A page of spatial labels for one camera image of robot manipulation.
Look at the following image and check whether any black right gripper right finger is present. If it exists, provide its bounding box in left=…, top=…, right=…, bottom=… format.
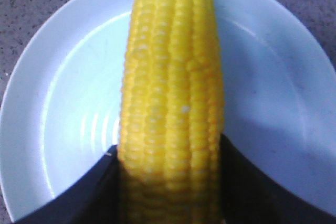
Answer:
left=220, top=135, right=335, bottom=223

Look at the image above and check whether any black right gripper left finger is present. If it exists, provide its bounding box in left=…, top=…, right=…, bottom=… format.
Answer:
left=16, top=145, right=119, bottom=223

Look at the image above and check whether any yellow corn cob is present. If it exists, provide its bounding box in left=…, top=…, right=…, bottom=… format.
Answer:
left=118, top=0, right=224, bottom=223

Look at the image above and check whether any light blue round plate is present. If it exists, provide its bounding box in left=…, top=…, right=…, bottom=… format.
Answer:
left=1, top=0, right=335, bottom=221

